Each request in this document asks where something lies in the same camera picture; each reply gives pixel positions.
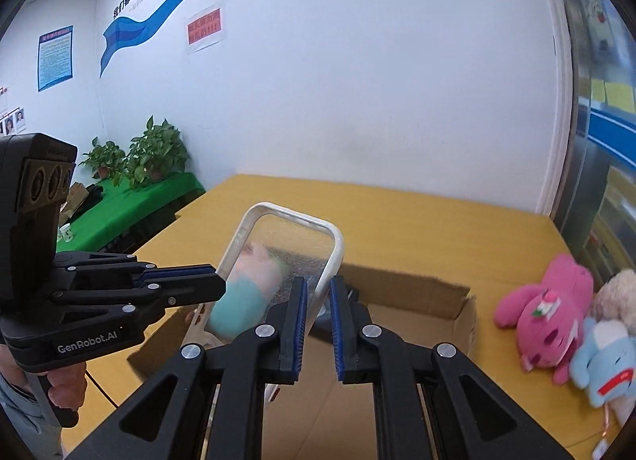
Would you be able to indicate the teal pink green plush pillow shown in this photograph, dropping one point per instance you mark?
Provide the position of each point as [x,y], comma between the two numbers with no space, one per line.
[238,306]

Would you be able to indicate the glass door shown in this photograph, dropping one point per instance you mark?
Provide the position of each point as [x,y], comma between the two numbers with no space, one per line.
[596,167]

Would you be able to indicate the person's left hand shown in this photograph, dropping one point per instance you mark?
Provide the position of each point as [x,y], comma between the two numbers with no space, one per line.
[67,388]

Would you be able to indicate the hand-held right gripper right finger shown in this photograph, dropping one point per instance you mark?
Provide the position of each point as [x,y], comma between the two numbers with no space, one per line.
[339,336]

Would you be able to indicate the brown cardboard box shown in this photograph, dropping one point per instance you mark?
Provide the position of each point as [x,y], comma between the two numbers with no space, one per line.
[407,291]

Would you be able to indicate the wooden desktop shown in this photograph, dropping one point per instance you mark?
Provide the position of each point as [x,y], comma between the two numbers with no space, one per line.
[397,236]

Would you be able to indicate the red wall notice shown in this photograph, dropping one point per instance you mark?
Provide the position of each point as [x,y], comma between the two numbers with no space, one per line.
[204,29]

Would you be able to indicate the large potted green plant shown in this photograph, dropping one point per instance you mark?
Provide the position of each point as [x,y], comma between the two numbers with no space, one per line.
[156,149]

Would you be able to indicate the beige plush toy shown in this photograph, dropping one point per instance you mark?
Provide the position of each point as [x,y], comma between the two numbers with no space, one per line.
[621,291]

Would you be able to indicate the blue wall decal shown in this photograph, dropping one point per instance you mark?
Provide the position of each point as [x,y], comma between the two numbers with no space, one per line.
[129,33]

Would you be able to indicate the green tablecloth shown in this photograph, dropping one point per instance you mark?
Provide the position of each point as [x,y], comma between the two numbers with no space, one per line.
[129,202]

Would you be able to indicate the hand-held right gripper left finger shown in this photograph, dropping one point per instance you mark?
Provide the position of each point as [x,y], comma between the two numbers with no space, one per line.
[298,331]

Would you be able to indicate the small cardboard box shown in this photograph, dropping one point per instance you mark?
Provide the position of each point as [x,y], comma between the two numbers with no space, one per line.
[74,194]

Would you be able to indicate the cartoon door sticker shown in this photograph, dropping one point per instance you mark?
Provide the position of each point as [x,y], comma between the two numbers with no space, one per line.
[598,18]

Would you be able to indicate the wall photo board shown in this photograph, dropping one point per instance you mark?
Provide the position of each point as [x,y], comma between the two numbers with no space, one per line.
[12,120]

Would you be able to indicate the blue wall notice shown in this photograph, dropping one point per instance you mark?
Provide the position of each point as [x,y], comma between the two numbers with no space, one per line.
[54,58]

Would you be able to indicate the pink plush toy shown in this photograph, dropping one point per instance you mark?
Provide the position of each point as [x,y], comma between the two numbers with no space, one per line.
[551,301]

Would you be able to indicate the clear plastic container lid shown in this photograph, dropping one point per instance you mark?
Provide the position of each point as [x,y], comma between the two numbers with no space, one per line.
[293,236]

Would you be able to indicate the small potted green plant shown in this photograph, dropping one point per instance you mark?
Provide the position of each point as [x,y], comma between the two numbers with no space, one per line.
[104,157]

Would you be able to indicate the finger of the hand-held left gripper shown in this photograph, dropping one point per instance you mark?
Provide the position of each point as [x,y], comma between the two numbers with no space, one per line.
[189,270]
[198,288]

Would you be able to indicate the blue elephant plush toy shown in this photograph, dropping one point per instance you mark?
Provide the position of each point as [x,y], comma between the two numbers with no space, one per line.
[606,355]

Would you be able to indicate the yellow sticky notes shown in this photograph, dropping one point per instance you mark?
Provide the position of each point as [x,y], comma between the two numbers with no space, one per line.
[618,92]

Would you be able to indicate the small glass cup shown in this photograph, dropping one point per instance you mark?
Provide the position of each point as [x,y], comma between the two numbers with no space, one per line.
[64,232]

